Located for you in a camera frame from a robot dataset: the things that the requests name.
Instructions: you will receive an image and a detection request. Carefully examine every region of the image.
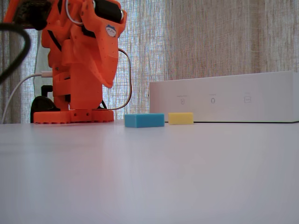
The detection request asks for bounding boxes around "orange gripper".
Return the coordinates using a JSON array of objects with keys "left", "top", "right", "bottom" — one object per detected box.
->
[{"left": 42, "top": 0, "right": 128, "bottom": 89}]

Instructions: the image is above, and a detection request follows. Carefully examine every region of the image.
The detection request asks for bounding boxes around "blue foam cuboid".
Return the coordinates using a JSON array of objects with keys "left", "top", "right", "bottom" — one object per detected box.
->
[{"left": 124, "top": 113, "right": 165, "bottom": 128}]

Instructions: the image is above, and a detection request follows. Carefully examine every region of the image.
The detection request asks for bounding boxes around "yellow foam cuboid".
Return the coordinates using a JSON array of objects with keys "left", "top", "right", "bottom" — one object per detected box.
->
[{"left": 168, "top": 112, "right": 194, "bottom": 125}]

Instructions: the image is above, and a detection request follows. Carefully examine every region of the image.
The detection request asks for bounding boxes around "white cardboard bin box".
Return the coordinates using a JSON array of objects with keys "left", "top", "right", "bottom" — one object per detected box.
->
[{"left": 149, "top": 71, "right": 299, "bottom": 124}]

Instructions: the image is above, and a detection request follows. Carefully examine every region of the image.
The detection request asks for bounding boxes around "pale sheer curtain panel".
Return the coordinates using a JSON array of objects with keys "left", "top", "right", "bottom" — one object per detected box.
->
[{"left": 33, "top": 29, "right": 54, "bottom": 98}]

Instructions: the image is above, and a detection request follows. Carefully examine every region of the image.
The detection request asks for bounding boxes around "black table clamp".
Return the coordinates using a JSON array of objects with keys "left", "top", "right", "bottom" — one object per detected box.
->
[{"left": 30, "top": 85, "right": 61, "bottom": 124}]

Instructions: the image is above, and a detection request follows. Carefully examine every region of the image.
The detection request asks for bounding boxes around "beige woven curtain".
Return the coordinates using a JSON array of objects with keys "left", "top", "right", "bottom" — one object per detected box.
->
[{"left": 0, "top": 0, "right": 299, "bottom": 124}]

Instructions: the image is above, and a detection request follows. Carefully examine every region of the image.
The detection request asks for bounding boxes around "short white servo cable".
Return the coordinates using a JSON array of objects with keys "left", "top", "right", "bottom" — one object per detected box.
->
[{"left": 64, "top": 0, "right": 85, "bottom": 25}]

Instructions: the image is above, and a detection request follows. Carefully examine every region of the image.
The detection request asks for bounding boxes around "white USB cable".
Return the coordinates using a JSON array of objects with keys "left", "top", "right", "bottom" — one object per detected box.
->
[{"left": 1, "top": 70, "right": 54, "bottom": 124}]

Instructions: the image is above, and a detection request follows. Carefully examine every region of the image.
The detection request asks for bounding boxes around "long white servo cable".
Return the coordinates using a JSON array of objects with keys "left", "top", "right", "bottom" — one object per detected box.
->
[{"left": 100, "top": 48, "right": 133, "bottom": 110}]

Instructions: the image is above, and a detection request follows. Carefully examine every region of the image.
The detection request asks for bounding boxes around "thick black cable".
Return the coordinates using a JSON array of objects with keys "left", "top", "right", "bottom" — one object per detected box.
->
[{"left": 0, "top": 22, "right": 32, "bottom": 84}]

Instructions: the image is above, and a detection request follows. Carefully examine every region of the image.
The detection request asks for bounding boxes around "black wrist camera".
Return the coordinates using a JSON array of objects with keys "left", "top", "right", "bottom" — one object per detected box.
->
[{"left": 14, "top": 0, "right": 53, "bottom": 31}]

